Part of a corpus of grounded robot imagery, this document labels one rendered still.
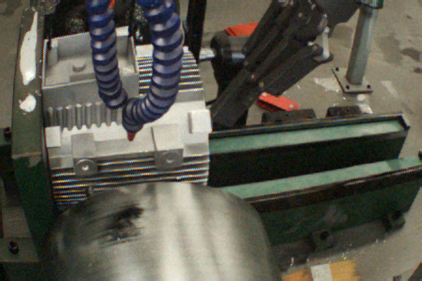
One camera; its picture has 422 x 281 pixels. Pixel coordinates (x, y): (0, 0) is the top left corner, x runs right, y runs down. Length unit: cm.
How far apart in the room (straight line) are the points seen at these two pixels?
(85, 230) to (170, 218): 8
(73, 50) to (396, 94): 80
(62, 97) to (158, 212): 22
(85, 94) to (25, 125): 10
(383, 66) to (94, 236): 101
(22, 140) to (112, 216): 15
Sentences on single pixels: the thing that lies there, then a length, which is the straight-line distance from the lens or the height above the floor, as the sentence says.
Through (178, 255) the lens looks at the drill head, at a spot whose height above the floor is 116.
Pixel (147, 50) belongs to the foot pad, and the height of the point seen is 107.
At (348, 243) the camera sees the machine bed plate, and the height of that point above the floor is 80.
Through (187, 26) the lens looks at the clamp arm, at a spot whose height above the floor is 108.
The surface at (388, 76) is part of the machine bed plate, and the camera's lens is 137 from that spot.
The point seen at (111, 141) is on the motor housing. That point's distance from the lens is 71.
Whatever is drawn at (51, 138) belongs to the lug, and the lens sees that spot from 69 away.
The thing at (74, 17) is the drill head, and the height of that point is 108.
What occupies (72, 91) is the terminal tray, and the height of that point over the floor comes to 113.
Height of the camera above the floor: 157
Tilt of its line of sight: 45 degrees down
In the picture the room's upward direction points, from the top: 8 degrees clockwise
